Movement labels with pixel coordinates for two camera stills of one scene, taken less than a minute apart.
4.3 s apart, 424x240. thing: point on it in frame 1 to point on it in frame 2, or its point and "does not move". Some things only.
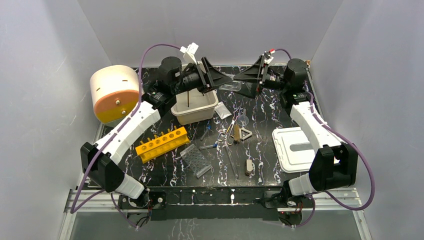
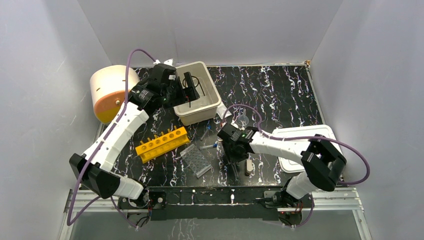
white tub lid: [295, 151] does not move
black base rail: [261, 203] does not move
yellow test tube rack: [163, 144] does not move
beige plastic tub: [194, 106] does not move
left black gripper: [202, 77] to [180, 91]
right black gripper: [251, 73] to [230, 157]
